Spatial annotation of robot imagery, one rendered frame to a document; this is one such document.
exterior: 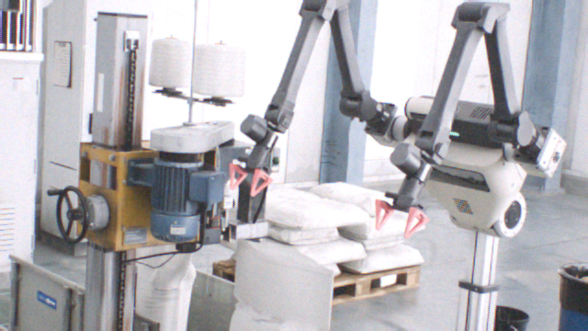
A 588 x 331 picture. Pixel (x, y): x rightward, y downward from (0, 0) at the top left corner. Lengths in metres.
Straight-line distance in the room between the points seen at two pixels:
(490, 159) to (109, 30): 1.23
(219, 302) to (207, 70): 1.24
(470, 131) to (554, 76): 8.63
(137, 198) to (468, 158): 1.04
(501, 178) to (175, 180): 0.99
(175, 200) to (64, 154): 4.25
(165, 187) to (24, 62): 3.07
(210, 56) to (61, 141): 4.29
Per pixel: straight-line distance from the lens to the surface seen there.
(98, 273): 3.26
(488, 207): 3.21
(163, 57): 3.28
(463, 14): 2.71
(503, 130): 2.87
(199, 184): 2.99
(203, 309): 4.09
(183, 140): 2.97
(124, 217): 3.15
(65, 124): 7.21
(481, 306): 3.41
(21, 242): 6.17
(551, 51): 11.75
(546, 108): 11.77
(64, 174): 7.25
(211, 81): 3.06
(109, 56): 3.14
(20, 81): 5.99
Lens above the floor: 1.79
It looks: 8 degrees down
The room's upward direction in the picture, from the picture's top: 4 degrees clockwise
